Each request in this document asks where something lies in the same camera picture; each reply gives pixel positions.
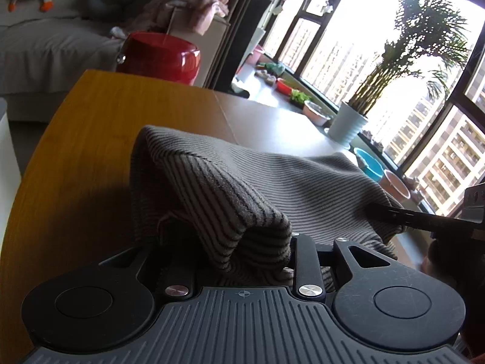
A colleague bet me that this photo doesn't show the white cabinet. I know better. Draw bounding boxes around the white cabinet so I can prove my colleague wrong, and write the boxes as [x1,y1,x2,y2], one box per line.
[167,8,232,89]

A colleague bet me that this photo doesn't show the grey sofa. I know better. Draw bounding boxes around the grey sofa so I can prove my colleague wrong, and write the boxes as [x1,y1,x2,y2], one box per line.
[0,0,156,123]

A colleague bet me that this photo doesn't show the blue plastic basin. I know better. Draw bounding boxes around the blue plastic basin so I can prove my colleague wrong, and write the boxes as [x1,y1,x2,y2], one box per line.
[354,147,384,183]

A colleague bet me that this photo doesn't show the pink plastic container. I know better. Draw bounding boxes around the pink plastic container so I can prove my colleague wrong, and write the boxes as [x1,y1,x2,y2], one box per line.
[246,45,265,68]

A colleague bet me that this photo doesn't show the green leafy vegetables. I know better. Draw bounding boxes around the green leafy vegetables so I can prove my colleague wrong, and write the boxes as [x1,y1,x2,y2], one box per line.
[289,89,313,107]

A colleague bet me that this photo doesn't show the grey striped knit garment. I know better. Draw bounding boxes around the grey striped knit garment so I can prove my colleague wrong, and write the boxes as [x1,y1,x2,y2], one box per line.
[129,124,407,289]

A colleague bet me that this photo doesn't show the pink crumpled blanket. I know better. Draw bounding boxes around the pink crumpled blanket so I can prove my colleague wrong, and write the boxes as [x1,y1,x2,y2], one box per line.
[143,0,230,35]

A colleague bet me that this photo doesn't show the red round stool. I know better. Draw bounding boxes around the red round stool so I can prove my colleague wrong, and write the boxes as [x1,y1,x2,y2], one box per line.
[115,31,201,86]

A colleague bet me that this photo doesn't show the white ribbed plant pot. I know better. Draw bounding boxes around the white ribbed plant pot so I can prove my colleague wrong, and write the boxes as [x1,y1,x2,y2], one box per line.
[327,100,369,146]

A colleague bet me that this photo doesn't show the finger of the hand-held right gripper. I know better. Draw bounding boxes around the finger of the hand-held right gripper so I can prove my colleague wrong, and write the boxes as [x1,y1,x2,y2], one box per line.
[365,202,467,233]

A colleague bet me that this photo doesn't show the potted palm plant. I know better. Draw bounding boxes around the potted palm plant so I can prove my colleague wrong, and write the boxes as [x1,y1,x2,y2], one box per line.
[348,0,471,117]

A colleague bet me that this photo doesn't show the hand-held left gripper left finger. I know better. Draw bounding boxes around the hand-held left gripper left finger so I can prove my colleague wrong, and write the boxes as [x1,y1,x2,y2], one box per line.
[99,246,196,300]

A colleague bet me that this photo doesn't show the pink flower pot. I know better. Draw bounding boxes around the pink flower pot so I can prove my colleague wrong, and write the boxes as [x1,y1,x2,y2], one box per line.
[379,169,412,202]

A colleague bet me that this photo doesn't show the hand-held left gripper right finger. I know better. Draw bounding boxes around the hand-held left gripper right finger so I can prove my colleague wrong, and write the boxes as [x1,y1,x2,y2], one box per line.
[290,233,392,299]

